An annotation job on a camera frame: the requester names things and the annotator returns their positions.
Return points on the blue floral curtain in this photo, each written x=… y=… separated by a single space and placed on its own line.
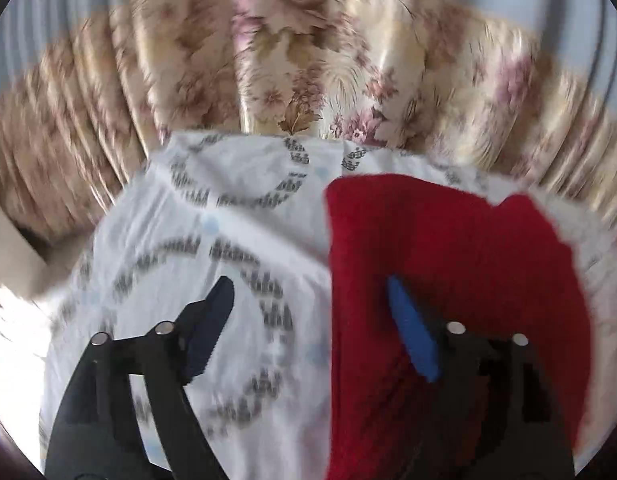
x=89 y=89

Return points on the red knitted sweater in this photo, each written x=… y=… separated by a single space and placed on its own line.
x=497 y=269

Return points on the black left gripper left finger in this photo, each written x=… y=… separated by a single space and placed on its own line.
x=96 y=433

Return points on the beige leaning board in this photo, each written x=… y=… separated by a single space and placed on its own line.
x=20 y=264

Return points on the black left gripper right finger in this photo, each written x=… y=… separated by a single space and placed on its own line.
x=491 y=414

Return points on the patterned white blue bedsheet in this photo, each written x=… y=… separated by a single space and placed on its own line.
x=254 y=209

